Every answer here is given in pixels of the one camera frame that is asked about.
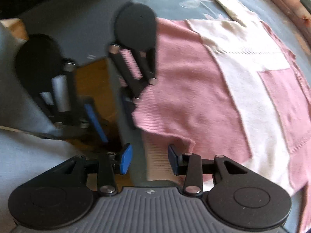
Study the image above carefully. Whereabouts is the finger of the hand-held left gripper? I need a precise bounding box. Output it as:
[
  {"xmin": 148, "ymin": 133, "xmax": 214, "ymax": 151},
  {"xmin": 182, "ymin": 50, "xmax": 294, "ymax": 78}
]
[
  {"xmin": 109, "ymin": 44, "xmax": 157, "ymax": 130},
  {"xmin": 39, "ymin": 62, "xmax": 108, "ymax": 143}
]

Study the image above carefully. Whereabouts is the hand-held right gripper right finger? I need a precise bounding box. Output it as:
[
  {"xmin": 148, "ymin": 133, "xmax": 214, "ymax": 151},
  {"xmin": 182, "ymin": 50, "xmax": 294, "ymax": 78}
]
[{"xmin": 168, "ymin": 144, "xmax": 248, "ymax": 196}]

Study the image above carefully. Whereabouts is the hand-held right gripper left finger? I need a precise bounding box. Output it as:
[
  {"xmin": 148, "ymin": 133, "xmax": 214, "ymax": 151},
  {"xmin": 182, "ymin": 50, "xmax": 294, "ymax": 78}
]
[{"xmin": 47, "ymin": 144, "xmax": 134, "ymax": 196}]

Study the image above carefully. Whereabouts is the pink and cream knit sweater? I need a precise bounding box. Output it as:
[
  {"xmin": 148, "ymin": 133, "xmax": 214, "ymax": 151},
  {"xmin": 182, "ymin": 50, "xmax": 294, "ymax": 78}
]
[{"xmin": 132, "ymin": 0, "xmax": 311, "ymax": 233}]

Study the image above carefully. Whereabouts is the blue floral bed sheet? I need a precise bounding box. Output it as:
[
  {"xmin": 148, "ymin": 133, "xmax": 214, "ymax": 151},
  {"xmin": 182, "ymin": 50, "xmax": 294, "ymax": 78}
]
[{"xmin": 107, "ymin": 0, "xmax": 311, "ymax": 185}]

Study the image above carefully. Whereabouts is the folded floral quilt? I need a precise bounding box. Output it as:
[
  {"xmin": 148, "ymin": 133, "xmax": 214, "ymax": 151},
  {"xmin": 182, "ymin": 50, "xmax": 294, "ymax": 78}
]
[{"xmin": 245, "ymin": 0, "xmax": 311, "ymax": 46}]

